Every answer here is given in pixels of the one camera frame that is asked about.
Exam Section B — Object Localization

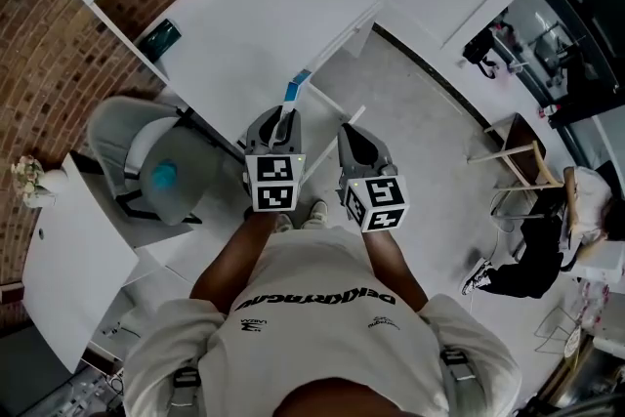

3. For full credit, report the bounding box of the black framed window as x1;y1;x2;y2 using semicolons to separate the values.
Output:
497;0;625;129

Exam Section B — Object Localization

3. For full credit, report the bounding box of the grey shell chair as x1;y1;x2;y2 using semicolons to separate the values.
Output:
85;94;210;228

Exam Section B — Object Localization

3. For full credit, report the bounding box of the white floor cable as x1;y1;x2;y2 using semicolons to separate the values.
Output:
467;188;505;310

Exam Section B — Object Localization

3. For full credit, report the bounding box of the blue crumpled cloth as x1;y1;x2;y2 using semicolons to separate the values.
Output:
149;158;179;192

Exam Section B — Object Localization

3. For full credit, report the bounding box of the white vase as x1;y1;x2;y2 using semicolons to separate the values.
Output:
40;167;70;195

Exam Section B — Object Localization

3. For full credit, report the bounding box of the wooden chair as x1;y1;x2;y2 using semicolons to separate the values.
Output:
467;110;563;192

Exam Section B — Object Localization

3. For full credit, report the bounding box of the person's right shoe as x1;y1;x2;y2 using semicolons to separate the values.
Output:
299;199;330;231

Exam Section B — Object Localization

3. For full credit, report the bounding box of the grey harness strap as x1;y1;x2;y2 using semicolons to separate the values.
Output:
172;364;202;407
437;345;479;407

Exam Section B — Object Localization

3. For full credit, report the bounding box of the dark green box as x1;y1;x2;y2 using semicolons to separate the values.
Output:
137;18;184;62

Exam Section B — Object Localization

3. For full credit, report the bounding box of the white shelf desk unit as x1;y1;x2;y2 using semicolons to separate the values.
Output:
18;0;396;153

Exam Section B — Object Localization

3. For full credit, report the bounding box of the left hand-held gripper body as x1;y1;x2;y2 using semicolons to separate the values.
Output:
241;144;309;214

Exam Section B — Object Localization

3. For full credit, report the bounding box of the black bag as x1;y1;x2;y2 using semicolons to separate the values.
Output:
462;25;513;80

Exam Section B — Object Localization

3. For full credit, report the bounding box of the white cabinet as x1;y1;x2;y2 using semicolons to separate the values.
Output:
21;150;143;376

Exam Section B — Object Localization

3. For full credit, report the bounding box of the brown picture frame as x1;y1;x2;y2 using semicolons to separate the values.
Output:
0;280;24;305

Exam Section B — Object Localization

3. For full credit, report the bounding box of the person's right forearm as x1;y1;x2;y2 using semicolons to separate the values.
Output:
359;228;432;310

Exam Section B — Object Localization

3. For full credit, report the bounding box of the pale flower bouquet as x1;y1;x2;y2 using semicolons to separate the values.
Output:
10;154;51;207

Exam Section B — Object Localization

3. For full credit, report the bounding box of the person's left forearm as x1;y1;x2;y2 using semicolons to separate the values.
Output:
188;208;280;314

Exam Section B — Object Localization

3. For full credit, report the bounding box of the grey metal cabinet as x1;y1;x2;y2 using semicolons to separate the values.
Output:
0;321;90;417

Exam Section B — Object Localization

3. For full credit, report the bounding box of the person's white shirt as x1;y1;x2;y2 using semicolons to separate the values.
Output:
123;223;524;417

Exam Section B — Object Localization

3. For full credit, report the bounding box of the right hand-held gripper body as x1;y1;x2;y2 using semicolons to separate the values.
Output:
336;162;411;235

